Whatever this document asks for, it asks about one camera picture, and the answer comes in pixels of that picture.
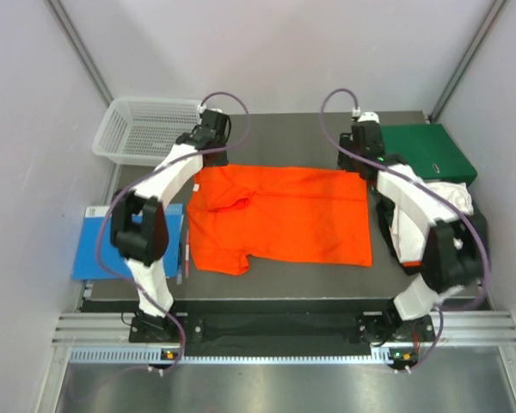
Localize red white pen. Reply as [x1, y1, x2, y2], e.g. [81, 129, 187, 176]
[184, 229, 190, 279]

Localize white t shirt pile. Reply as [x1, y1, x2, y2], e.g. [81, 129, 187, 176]
[389, 182, 474, 263]

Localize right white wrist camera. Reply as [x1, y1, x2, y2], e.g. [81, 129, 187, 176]
[352, 108, 380, 124]

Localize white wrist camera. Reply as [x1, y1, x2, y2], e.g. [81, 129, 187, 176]
[352, 108, 380, 124]
[197, 103, 207, 114]

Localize orange folded shirt under pile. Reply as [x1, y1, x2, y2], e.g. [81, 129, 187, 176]
[401, 261, 422, 276]

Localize purple cable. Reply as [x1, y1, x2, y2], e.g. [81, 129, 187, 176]
[320, 89, 492, 374]
[95, 90, 251, 376]

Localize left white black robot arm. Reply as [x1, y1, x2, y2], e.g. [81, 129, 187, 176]
[110, 109, 231, 342]

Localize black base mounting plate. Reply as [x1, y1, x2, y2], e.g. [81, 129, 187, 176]
[128, 299, 434, 357]

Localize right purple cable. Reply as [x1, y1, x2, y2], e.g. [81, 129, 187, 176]
[320, 89, 492, 374]

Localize white plastic perforated basket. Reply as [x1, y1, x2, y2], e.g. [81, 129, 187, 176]
[92, 97, 203, 167]

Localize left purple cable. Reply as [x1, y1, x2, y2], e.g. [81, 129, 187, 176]
[95, 90, 251, 376]

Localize aluminium rail frame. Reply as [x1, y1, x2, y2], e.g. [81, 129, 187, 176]
[52, 311, 516, 368]

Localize green ring binder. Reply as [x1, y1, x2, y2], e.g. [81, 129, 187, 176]
[381, 124, 477, 186]

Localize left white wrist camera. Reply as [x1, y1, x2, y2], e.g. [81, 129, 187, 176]
[197, 103, 207, 114]

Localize orange t shirt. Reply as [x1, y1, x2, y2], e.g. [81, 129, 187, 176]
[187, 164, 373, 276]

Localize blue folder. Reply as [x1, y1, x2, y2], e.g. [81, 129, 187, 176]
[71, 203, 185, 280]

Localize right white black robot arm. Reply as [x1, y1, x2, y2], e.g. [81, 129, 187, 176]
[339, 112, 490, 341]

